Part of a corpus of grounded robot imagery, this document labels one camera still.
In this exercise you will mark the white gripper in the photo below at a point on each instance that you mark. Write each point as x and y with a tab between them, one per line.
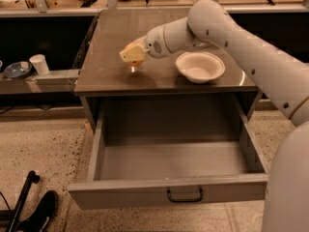
154	43

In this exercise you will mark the orange fruit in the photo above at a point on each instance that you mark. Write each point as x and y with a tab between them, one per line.
135	63

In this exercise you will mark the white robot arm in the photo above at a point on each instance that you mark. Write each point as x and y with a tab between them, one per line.
281	77

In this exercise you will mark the grey cabinet with counter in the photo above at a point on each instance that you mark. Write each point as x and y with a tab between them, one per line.
105	74

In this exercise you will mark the grey open top drawer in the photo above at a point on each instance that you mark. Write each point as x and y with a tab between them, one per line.
144	146

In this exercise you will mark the white paper bowl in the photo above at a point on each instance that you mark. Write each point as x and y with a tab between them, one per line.
200	67

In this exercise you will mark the grey side shelf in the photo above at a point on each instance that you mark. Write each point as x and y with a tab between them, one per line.
54	82

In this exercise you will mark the white paper cup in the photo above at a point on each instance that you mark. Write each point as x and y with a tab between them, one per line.
39	63

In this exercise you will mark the dark blue plate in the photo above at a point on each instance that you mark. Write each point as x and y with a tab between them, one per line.
18	70

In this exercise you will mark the black pole on floor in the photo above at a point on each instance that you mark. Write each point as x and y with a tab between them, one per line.
31	179

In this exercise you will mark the black shoe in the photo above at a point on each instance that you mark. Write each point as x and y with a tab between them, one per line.
43	214

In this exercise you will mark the black drawer handle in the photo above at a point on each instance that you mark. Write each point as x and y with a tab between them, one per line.
185	197

